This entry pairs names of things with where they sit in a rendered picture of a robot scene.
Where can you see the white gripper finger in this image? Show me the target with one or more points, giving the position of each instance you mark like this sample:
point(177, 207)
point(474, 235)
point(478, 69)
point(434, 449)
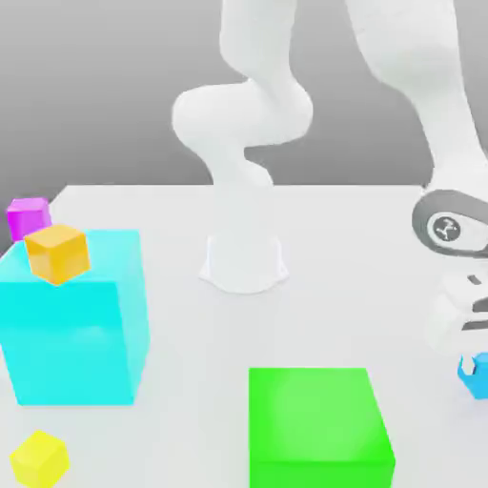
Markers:
point(468, 365)

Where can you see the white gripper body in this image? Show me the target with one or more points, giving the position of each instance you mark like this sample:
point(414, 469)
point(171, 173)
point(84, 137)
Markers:
point(450, 331)

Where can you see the small blue cube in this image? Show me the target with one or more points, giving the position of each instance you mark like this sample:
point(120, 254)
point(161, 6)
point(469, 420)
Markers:
point(481, 381)

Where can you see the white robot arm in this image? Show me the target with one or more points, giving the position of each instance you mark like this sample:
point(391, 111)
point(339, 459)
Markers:
point(244, 114)

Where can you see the small orange cube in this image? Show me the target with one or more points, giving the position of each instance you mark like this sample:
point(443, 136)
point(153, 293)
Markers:
point(57, 253)

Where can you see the small yellow cube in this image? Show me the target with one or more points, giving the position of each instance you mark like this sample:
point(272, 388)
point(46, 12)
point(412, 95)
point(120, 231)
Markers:
point(38, 459)

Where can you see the small magenta cube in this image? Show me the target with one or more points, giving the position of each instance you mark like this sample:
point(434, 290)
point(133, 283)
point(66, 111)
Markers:
point(26, 219)

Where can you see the large green box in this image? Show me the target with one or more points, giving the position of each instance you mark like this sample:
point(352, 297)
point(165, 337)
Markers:
point(316, 427)

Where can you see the large cyan box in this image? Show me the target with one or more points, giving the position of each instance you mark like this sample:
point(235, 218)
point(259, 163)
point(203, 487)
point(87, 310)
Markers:
point(65, 343)

